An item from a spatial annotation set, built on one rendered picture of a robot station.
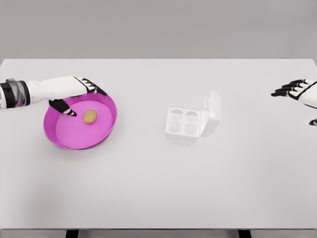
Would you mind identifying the brown egg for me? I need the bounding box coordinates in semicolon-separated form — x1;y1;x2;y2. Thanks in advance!
82;109;98;125

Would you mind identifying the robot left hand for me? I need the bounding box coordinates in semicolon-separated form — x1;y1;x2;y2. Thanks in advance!
42;75;108;118

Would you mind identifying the white egg box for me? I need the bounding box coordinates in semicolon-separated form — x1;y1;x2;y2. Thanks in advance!
164;90;222;144

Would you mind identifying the pink round tray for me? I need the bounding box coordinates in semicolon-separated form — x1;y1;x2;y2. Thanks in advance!
43;92;117;151

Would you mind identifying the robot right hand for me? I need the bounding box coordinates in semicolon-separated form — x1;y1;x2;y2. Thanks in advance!
270;79;317;126

